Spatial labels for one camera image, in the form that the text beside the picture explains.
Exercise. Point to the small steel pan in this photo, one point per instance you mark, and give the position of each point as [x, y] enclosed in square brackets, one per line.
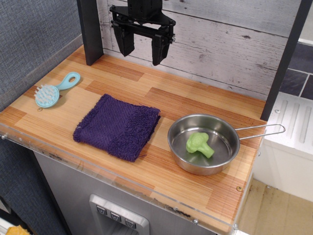
[223, 139]

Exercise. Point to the purple terry rag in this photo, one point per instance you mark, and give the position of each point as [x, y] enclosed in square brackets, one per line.
[117, 127]

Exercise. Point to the grey dispenser button panel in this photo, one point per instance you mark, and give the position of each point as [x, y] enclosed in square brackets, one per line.
[112, 219]

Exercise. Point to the green toy broccoli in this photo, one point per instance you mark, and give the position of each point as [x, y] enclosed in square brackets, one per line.
[198, 142]

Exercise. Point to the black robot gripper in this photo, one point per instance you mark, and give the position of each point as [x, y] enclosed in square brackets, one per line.
[145, 18]

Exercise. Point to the dark right upright post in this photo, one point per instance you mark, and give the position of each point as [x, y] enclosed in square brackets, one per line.
[296, 30]

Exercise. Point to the clear acrylic edge guard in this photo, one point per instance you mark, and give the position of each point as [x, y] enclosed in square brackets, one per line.
[72, 180]

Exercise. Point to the yellow object at corner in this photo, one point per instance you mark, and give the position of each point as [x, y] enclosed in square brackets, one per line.
[17, 230]

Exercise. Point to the white toy sink drainboard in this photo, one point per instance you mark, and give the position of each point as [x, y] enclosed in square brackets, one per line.
[292, 120]

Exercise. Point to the light blue toy brush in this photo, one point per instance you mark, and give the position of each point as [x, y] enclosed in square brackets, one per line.
[47, 96]

